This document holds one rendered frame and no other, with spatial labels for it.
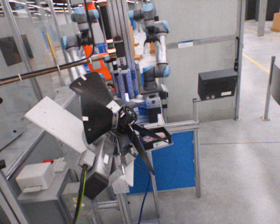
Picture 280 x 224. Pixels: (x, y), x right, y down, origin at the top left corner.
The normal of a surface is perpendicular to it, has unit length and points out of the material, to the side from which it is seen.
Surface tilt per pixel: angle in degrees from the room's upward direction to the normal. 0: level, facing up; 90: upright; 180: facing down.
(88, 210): 90
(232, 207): 0
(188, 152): 90
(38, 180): 90
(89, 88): 51
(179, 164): 90
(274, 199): 0
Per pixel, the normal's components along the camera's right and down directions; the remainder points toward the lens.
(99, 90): 0.35, -0.40
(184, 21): 0.02, 0.42
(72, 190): -0.15, -0.90
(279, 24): -0.20, 0.44
